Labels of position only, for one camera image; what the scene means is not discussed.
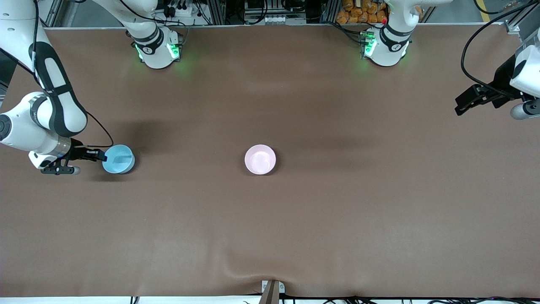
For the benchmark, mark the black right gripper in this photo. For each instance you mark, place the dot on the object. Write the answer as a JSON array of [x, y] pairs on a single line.
[[77, 152]]

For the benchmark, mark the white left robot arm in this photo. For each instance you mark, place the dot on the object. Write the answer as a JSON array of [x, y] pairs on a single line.
[[386, 52]]

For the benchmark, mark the pink bowl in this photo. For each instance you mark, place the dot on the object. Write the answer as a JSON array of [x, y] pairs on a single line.
[[260, 159]]

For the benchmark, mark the grey metal clamp bracket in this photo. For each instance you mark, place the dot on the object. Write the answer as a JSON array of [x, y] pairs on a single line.
[[282, 288]]

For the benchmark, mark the brown flat bar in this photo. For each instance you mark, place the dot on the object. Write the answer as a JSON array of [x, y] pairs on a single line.
[[270, 295]]

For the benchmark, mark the white power strip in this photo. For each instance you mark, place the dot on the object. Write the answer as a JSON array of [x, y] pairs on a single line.
[[185, 10]]

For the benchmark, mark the orange snack packages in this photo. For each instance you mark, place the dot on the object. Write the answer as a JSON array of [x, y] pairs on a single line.
[[358, 12]]

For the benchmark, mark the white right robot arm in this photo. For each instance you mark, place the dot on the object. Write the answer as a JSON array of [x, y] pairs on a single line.
[[25, 126]]

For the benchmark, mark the white connector block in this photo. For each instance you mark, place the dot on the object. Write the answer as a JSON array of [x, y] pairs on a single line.
[[278, 20]]

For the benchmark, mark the aluminium frame post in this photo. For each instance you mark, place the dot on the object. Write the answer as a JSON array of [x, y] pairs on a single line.
[[517, 23]]

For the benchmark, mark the light blue bowl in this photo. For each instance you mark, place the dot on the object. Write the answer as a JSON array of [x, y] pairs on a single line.
[[122, 162]]

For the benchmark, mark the brown table mat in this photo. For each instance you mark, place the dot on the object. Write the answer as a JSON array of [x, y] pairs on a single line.
[[270, 232]]

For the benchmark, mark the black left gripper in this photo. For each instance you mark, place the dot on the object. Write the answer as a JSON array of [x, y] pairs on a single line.
[[500, 82]]

